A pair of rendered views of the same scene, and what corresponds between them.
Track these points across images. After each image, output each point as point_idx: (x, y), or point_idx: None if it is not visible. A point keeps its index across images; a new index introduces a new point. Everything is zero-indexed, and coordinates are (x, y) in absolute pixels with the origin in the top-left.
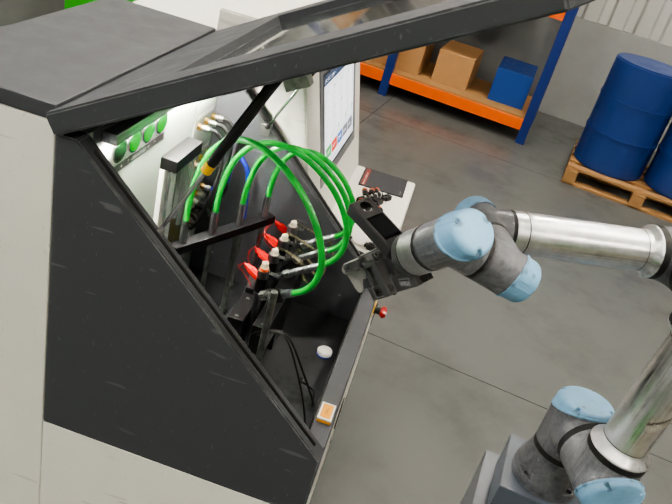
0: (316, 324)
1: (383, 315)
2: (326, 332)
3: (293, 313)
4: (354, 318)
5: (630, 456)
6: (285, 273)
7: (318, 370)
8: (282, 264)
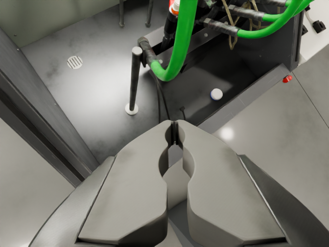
0: (229, 68)
1: (285, 82)
2: (231, 78)
3: (220, 51)
4: (249, 88)
5: None
6: (205, 22)
7: (201, 106)
8: (218, 10)
